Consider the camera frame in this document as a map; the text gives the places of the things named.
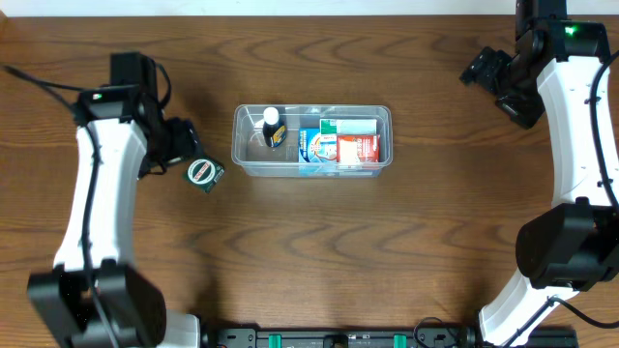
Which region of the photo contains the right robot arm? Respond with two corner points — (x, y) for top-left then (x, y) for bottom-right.
(459, 0), (618, 347)

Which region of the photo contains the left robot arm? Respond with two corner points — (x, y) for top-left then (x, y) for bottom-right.
(27, 52), (202, 347)

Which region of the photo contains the white green medicine box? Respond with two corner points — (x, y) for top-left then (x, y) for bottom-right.
(319, 119), (377, 135)

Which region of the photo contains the green Zam-Buk ointment box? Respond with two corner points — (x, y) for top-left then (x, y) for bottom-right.
(184, 156), (225, 193)

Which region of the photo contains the dark syrup bottle white cap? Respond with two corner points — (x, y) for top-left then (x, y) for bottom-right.
(262, 106), (287, 148)

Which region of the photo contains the clear plastic container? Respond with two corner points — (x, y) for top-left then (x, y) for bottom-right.
(231, 104), (393, 177)

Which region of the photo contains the red medicine box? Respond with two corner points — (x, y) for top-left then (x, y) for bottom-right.
(337, 134), (380, 164)

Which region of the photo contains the black mounting rail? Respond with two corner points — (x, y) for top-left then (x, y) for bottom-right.
(197, 326), (579, 348)

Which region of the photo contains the blue cooling patch box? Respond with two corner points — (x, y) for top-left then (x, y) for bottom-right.
(297, 127), (376, 178)

